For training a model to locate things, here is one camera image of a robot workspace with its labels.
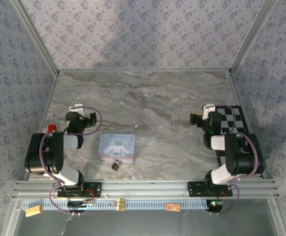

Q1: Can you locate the right aluminium corner post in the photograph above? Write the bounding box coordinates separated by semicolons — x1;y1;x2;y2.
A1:
228;0;279;75

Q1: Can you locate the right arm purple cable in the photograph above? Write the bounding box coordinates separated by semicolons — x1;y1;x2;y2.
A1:
207;105;259;215

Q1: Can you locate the right base circuit board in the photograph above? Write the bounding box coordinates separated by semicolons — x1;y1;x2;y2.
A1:
206;200;224;214

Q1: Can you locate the cartoon printed tin box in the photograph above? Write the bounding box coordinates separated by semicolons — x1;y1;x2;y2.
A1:
98;133;136;164

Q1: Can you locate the orange printed card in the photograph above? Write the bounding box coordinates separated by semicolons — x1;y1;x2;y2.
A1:
165;202;181;212

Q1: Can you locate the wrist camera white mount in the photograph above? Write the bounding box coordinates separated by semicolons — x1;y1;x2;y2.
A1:
69;104;85;113
202;103;216;120

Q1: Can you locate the left base circuit board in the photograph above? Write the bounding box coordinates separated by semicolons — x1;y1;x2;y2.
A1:
67;199;96;215

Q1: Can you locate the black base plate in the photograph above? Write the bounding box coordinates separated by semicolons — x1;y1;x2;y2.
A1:
187;181;233;198
57;181;103;198

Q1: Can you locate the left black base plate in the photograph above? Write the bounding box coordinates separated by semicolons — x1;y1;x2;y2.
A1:
57;181;103;198

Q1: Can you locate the aluminium corner post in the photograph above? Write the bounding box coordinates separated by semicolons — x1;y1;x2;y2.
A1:
228;0;279;75
9;0;60;75

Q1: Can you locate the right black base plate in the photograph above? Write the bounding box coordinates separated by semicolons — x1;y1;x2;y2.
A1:
187;181;233;198

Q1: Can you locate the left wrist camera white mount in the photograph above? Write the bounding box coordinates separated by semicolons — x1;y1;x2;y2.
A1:
69;104;85;113

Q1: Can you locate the yellow block with bands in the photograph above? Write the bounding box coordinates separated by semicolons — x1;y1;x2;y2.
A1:
116;198;126;212

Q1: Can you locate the black white checkerboard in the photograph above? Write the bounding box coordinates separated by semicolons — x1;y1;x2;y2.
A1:
201;105;266;178

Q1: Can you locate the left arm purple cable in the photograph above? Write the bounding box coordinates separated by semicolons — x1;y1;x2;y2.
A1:
39;106;103;216

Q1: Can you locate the aluminium profile rail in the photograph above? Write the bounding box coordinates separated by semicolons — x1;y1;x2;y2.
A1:
12;179;280;199

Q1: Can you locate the left aluminium corner post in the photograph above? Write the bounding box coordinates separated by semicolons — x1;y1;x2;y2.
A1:
9;0;60;75

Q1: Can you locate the base circuit board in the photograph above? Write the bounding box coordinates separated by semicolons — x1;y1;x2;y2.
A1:
67;199;96;215
206;200;224;214

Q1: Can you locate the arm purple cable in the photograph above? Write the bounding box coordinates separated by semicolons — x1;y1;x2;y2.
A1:
207;105;259;215
39;106;103;216

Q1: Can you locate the light wooden block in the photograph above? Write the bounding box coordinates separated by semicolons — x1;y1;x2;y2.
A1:
25;206;42;218

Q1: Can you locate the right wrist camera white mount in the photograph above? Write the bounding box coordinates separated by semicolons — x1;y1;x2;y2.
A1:
202;103;216;120

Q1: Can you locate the grey slotted cable duct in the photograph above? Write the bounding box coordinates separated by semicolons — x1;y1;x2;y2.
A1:
22;199;209;211

